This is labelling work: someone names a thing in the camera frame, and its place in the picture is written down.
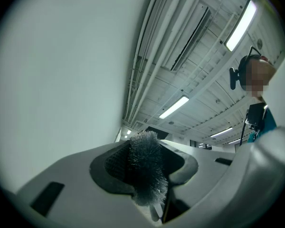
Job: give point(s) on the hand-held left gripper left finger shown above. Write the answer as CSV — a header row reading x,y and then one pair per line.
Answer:
x,y
80,198

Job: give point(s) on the person's head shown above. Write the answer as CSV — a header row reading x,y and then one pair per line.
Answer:
x,y
259,77

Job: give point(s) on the white ceiling pipes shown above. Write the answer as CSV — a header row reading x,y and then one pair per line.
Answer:
x,y
154,44

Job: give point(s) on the white grey toilet brush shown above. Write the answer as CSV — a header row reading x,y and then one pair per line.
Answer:
x,y
145,170

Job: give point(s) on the black head-mounted camera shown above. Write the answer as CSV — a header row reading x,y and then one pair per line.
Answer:
x,y
234,78

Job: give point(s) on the black chest pack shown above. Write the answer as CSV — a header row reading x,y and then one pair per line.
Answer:
x,y
255,115

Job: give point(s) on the person's teal shirt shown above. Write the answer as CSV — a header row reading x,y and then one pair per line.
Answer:
x,y
269,123

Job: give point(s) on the ceiling light strip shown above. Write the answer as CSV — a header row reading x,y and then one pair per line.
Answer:
x,y
241,25
221,132
173,107
234,141

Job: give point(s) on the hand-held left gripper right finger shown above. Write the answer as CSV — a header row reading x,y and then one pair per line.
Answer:
x,y
204,165

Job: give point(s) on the ceiling air conditioner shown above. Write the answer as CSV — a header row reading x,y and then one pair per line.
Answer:
x,y
192,37

